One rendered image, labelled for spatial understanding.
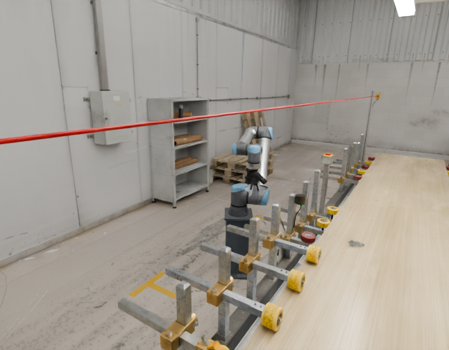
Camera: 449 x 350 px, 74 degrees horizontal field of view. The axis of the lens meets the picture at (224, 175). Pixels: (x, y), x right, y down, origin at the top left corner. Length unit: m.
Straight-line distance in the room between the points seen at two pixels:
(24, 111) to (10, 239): 1.26
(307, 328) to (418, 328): 0.40
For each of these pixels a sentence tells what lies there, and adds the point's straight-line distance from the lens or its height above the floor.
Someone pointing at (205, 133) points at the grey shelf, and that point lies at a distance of 4.93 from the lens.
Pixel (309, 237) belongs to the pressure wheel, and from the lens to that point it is 1.80.
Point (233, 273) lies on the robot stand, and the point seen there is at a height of 0.04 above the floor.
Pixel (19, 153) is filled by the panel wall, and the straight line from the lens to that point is 3.51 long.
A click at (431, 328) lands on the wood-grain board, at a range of 1.42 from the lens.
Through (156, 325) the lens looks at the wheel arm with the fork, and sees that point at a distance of 1.14.
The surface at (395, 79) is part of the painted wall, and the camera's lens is 9.51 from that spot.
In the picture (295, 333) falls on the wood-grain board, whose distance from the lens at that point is 1.20.
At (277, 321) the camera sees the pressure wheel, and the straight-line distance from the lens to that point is 1.16.
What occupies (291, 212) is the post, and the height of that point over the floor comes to 1.01.
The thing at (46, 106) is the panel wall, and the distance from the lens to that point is 3.61.
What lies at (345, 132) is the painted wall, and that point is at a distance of 9.70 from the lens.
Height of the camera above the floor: 1.72
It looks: 16 degrees down
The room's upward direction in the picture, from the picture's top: 1 degrees clockwise
